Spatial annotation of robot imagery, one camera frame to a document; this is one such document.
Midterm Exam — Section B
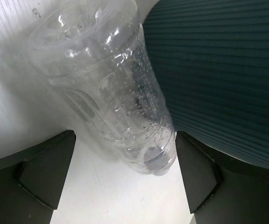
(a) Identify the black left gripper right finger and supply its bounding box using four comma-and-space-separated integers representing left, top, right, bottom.
175, 132, 269, 224

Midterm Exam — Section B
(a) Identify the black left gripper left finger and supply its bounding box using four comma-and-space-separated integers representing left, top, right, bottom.
0, 130, 76, 224

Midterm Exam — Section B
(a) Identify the clear unlabelled plastic bottle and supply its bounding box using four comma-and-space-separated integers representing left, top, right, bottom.
27, 0, 177, 175

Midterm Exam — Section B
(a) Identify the dark teal plastic bin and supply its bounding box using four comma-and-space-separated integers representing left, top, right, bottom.
143, 0, 269, 168

